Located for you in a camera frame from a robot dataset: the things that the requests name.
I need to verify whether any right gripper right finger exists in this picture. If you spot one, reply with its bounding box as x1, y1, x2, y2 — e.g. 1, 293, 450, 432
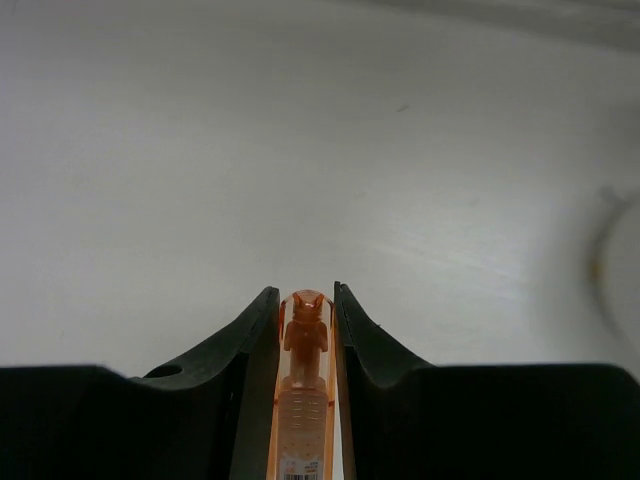
334, 283, 639, 479

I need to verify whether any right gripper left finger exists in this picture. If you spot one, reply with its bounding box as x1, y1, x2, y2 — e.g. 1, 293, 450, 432
1, 287, 280, 479

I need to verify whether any orange highlighter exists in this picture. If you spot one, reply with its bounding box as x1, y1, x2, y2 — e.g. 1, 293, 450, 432
266, 289, 351, 479

